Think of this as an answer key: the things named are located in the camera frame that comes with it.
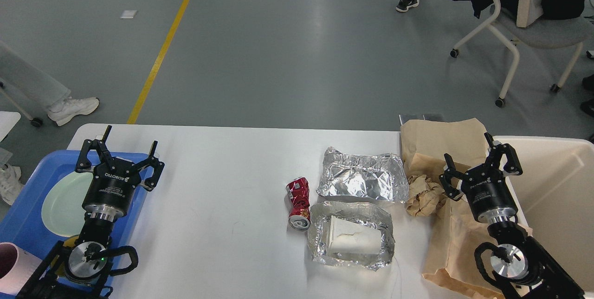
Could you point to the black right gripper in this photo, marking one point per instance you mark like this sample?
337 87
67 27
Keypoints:
485 188

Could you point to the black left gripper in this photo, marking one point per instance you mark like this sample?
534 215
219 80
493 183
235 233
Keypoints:
112 188

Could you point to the light green plate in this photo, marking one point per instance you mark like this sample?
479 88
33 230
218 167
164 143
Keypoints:
62 210

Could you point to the teal mug yellow inside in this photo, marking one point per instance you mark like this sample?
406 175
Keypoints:
71 242

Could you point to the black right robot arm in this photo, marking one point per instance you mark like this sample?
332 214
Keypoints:
516 264

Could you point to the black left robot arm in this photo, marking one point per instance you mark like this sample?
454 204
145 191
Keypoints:
82 271

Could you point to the crumpled brown paper ball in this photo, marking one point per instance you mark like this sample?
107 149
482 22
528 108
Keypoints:
425 197

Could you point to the upper brown paper bag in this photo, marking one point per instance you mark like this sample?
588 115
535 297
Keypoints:
424 144

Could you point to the brown paper bag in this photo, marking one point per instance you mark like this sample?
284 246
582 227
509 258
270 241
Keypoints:
424 144
450 261

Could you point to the lower brown paper bag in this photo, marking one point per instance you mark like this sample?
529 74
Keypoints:
450 261

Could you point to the beige plastic bin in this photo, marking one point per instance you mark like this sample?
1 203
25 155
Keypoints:
556 195

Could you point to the grey floor plate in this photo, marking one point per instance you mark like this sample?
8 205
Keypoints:
404 118

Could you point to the crumpled aluminium foil sheet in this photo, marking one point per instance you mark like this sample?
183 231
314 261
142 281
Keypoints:
379 178

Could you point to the aluminium foil tray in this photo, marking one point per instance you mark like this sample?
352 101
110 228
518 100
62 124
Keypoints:
364 213

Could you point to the white chair at left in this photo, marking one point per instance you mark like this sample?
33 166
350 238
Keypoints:
8 119

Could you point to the pink ribbed cup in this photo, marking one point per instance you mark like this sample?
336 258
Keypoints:
16 267

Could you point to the white paper cup lying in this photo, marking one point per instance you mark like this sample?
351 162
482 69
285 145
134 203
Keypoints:
347 237

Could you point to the white paper scrap on floor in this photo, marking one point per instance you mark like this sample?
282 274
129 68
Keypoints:
128 14

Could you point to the grey white office chair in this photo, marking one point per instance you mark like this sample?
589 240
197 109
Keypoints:
541 34

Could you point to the crushed red soda can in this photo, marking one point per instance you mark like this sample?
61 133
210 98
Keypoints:
298 194

